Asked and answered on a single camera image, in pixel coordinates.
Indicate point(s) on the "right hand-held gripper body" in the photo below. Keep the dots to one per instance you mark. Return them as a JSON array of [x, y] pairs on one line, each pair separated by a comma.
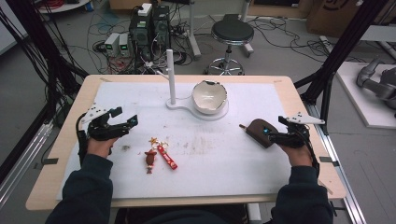
[[294, 132]]

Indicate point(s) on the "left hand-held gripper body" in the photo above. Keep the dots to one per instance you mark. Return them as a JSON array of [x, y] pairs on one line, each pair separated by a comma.
[[102, 129]]

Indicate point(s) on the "brown ice cream bar toy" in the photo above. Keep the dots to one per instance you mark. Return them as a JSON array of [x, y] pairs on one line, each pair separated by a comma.
[[257, 132]]

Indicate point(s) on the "person's left hand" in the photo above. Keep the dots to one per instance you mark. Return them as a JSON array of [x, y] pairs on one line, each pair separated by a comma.
[[100, 147]]

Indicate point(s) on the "person's right hand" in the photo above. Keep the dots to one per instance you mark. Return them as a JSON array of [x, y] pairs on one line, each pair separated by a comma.
[[297, 155]]

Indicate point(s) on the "gold star charm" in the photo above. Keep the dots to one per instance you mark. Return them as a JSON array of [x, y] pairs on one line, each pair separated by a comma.
[[153, 141]]

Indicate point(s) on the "white stand with pole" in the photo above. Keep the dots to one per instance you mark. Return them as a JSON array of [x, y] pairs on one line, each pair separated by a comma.
[[171, 77]]

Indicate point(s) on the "grey power supply box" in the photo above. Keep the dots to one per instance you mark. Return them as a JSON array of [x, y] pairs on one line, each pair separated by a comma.
[[112, 43], [124, 45]]

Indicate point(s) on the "white eggshell-shaped bowl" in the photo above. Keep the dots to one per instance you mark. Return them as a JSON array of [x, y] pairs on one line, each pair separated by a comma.
[[208, 98]]

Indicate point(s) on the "white floor board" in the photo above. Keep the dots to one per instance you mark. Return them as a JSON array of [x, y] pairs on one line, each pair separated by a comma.
[[364, 96]]

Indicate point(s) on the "white table mat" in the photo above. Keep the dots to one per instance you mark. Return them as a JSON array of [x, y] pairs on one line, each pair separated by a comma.
[[199, 168]]

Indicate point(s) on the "black computer tower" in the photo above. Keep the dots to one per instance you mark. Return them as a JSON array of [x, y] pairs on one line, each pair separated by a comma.
[[162, 29], [140, 34]]

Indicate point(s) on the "black round stool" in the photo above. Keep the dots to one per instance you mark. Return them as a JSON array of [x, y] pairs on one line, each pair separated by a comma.
[[232, 32]]

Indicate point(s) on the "white power strip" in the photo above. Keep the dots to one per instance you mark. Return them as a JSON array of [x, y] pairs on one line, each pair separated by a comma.
[[144, 9]]

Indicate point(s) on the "cardboard box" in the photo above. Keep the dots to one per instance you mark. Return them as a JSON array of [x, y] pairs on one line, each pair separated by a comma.
[[337, 15]]

